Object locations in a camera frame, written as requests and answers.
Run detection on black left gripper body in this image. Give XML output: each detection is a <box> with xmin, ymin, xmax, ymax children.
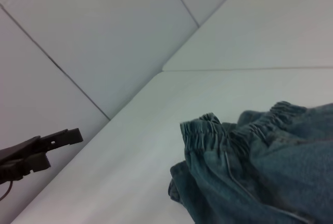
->
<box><xmin>0</xmin><ymin>135</ymin><xmax>49</xmax><ymax>185</ymax></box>

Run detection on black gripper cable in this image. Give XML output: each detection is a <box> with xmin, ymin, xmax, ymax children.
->
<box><xmin>0</xmin><ymin>179</ymin><xmax>12</xmax><ymax>201</ymax></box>

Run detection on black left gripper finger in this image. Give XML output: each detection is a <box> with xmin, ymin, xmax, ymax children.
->
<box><xmin>41</xmin><ymin>127</ymin><xmax>84</xmax><ymax>150</ymax></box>
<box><xmin>24</xmin><ymin>153</ymin><xmax>52</xmax><ymax>174</ymax></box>

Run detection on blue denim shorts with print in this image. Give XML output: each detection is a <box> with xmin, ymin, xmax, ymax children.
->
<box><xmin>168</xmin><ymin>101</ymin><xmax>333</xmax><ymax>224</ymax></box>

